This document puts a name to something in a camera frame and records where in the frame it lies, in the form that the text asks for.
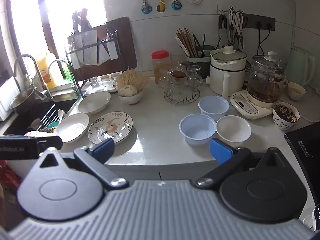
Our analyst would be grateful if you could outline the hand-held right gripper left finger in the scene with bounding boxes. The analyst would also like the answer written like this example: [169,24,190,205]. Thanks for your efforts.
[37,138,128,190]

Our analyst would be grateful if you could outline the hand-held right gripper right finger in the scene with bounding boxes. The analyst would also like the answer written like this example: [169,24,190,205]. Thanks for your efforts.
[194,138,287,190]

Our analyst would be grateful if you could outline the floral plate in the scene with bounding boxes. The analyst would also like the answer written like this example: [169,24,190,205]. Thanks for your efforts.
[87,112,134,145]

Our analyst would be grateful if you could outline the translucent plastic bowl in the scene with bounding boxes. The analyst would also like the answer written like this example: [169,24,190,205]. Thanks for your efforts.
[179,114,217,145]
[198,95,230,123]

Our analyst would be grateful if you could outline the white plate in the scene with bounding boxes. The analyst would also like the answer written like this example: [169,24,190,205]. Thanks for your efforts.
[78,91,111,115]
[54,113,90,143]

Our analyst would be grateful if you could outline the red patterned cloth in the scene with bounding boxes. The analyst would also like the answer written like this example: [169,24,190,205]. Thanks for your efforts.
[0,159,22,198]

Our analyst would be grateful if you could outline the black sink roll rack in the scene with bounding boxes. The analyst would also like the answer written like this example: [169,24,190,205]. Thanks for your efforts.
[30,104,65,132]

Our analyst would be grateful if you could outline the steel pot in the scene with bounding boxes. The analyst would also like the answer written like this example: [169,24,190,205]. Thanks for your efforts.
[9,88,35,114]

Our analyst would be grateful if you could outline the cream kettle base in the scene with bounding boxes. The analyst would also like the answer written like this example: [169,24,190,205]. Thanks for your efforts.
[230,89,275,120]

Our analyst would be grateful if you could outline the white bowl holding garlic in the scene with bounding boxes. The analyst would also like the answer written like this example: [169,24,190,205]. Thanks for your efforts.
[118,89,143,105]

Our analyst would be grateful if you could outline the white rack drip tray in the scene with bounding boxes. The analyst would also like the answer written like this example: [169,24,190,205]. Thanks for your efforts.
[84,81,120,95]

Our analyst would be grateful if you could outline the garlic bulb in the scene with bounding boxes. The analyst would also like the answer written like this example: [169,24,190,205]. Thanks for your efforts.
[120,84,137,97]

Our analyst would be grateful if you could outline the pale thin noodle bundle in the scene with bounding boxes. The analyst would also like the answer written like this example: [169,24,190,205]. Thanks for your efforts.
[114,66,150,93]

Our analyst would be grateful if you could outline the chrome faucet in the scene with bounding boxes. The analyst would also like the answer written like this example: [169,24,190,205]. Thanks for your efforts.
[47,59,84,99]

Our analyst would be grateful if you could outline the floral cup with tea leaves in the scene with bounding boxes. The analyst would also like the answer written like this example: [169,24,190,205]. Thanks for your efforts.
[273,102,300,131]

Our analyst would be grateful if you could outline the dark tall faucet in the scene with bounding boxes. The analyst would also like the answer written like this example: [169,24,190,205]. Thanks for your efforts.
[14,54,48,98]

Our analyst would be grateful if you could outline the white electric pot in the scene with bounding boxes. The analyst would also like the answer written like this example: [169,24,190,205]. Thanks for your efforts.
[206,45,248,98]

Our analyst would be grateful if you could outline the orange detergent bottle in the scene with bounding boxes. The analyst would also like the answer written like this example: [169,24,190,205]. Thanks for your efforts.
[36,52,58,89]

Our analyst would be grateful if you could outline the group of glass cups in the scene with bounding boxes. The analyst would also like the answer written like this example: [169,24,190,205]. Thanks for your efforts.
[157,61,203,98]

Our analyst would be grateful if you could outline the black induction cooktop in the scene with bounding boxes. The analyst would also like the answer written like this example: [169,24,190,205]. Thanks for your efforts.
[284,122,320,200]

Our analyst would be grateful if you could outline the glass health kettle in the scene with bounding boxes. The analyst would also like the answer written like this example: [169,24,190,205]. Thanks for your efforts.
[246,52,288,103]

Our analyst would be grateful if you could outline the green bottle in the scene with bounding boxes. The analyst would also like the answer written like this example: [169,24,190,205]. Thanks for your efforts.
[60,62,73,80]

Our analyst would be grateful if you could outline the green white utensil holder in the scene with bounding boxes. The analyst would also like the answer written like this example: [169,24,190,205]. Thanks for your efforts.
[184,45,216,79]

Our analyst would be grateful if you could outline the small cream tea cup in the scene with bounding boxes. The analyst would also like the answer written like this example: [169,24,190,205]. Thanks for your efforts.
[287,82,306,100]

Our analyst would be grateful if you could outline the red lid plastic jar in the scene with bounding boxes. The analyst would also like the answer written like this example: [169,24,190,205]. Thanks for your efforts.
[151,51,172,85]

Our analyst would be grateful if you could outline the white rack caddy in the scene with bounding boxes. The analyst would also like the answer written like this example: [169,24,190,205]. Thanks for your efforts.
[106,31,119,60]

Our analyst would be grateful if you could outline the grey textured board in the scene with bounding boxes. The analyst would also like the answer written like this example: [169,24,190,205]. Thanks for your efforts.
[81,29,98,65]

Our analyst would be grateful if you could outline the black dish rack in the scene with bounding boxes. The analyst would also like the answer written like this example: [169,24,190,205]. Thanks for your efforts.
[64,21,120,98]

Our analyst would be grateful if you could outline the brown cutting board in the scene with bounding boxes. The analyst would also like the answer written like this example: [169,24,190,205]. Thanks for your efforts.
[71,17,138,80]

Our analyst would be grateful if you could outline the bundle of dark chopsticks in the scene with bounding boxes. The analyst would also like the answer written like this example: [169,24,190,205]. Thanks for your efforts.
[192,32,222,57]

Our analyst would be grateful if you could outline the bundle of wooden chopsticks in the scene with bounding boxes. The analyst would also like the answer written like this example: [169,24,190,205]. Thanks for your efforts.
[176,27,198,57]

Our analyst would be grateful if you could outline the pale green electric kettle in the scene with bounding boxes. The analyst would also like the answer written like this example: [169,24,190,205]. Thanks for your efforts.
[287,46,316,88]

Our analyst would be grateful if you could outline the round wire cup rack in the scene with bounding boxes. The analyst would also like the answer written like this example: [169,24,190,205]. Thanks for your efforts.
[164,90,202,105]

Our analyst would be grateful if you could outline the black power cables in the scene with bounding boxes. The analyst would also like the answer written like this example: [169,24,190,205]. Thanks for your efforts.
[256,29,272,55]

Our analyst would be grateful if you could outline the dark handled knives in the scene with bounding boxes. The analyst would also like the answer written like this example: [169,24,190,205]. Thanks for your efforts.
[72,8,92,34]

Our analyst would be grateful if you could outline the black handled hanging utensils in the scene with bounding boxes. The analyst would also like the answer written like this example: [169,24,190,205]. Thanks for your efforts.
[219,12,230,43]

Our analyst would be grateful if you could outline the dark wall socket strip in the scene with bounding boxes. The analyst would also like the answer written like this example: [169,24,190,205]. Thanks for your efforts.
[241,13,276,32]

